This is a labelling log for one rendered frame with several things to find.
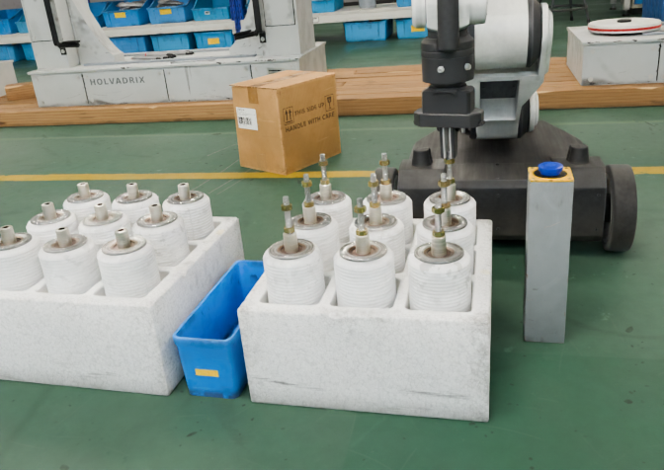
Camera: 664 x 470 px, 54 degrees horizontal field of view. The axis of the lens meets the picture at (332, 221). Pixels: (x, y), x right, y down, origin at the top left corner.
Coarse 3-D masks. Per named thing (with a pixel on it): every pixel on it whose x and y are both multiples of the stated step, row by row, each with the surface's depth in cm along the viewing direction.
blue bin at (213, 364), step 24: (240, 264) 134; (216, 288) 124; (240, 288) 135; (192, 312) 116; (216, 312) 124; (192, 336) 114; (216, 336) 124; (240, 336) 111; (192, 360) 109; (216, 360) 108; (240, 360) 111; (192, 384) 112; (216, 384) 110; (240, 384) 112
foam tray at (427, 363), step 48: (480, 240) 119; (480, 288) 103; (288, 336) 102; (336, 336) 100; (384, 336) 98; (432, 336) 96; (480, 336) 94; (288, 384) 106; (336, 384) 104; (384, 384) 102; (432, 384) 100; (480, 384) 98
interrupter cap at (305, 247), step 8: (304, 240) 107; (272, 248) 106; (280, 248) 106; (304, 248) 105; (312, 248) 104; (272, 256) 103; (280, 256) 103; (288, 256) 102; (296, 256) 102; (304, 256) 102
